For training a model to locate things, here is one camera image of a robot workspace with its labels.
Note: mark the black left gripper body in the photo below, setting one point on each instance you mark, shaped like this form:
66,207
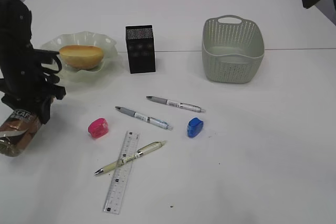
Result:
23,93

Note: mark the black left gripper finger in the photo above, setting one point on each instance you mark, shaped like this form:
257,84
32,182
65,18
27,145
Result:
44,106

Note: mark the brown Nescafe coffee bottle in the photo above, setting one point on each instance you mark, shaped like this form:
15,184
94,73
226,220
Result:
18,130

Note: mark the sugared bread roll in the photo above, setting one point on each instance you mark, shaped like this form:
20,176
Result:
81,57

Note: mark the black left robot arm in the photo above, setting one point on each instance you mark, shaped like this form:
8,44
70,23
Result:
30,79

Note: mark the pink pencil sharpener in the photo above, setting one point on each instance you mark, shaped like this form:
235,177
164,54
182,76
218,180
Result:
98,128

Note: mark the translucent green wavy plate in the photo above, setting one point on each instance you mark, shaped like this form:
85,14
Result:
85,38

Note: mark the grey blue middle pen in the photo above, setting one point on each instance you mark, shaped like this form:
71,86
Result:
145,118

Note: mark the grey-green plastic basket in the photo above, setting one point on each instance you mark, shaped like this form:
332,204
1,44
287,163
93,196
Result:
232,49

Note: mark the grey pen near basket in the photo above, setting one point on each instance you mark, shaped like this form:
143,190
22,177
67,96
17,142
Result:
176,104

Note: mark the cream coloured pen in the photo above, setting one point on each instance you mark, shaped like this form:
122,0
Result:
124,160

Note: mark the black square pen holder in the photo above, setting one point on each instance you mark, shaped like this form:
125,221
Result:
140,48

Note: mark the blue pencil sharpener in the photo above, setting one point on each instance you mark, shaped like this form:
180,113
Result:
194,127

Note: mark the transparent plastic ruler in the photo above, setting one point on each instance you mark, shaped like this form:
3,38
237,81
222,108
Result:
115,194

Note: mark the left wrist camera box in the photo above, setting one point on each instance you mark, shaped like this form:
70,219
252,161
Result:
46,56

